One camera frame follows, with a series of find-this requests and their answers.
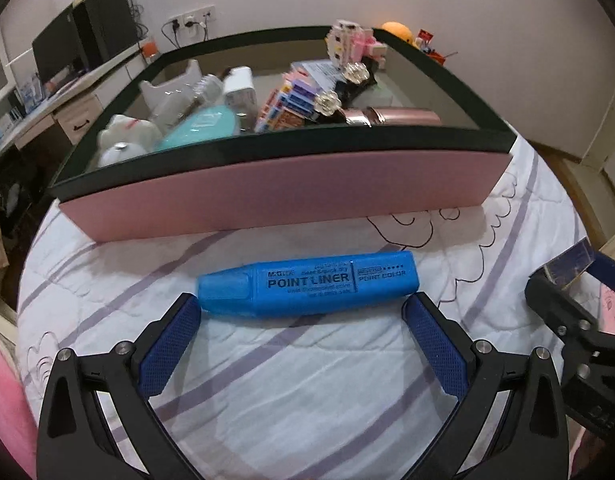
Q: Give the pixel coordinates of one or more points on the black flower hair clip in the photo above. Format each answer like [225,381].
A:
[355,86]

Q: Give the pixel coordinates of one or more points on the white charger plug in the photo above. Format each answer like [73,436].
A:
[240,90]

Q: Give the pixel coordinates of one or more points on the white striped quilt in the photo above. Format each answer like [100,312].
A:
[297,385]

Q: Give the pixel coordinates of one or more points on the bottle with orange cap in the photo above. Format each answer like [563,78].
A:
[150,50]

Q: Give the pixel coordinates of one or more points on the white cat-ear holder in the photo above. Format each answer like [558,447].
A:
[167,100]

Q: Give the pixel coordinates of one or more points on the white desk with drawers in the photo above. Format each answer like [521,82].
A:
[82,115]

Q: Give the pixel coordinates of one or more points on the blue highlighter pen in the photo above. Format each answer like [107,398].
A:
[307,282]

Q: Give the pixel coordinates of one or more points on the pink box with dark rim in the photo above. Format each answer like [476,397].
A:
[287,195]

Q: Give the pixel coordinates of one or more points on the white wall outlet strip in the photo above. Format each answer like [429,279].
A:
[192,15]

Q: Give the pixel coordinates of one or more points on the clear plastic case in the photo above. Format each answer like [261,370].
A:
[207,89]

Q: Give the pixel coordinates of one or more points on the black computer monitor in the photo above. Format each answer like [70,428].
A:
[57,45]

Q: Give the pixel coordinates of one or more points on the pink block figure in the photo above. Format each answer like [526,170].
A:
[357,42]

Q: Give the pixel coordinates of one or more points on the white hutch cabinet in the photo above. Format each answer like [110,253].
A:
[0,70]

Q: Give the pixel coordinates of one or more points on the orange octopus plush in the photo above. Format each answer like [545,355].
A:
[400,30]

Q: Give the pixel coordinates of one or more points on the teal round compact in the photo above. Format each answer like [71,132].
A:
[197,125]

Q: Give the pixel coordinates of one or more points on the black office chair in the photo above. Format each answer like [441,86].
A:
[22,185]

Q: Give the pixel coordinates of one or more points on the large black speaker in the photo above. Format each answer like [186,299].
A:
[105,25]

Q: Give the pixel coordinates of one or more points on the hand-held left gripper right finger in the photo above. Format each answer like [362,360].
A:
[437,345]

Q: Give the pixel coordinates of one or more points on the white plush toy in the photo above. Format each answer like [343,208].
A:
[127,130]

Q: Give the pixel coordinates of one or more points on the red storage crate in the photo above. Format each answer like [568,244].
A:
[440,57]

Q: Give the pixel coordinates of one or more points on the clear acrylic block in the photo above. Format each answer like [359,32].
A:
[570,262]

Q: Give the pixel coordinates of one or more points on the silver ball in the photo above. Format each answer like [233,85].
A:
[120,155]

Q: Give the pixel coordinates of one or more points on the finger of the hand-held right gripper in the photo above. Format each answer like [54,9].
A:
[557,305]
[610,267]

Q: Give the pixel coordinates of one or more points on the rose gold tube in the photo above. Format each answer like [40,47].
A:
[402,116]

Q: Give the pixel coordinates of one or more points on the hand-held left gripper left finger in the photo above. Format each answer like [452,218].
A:
[170,345]

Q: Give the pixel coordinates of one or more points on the pink blanket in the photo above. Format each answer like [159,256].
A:
[7,410]

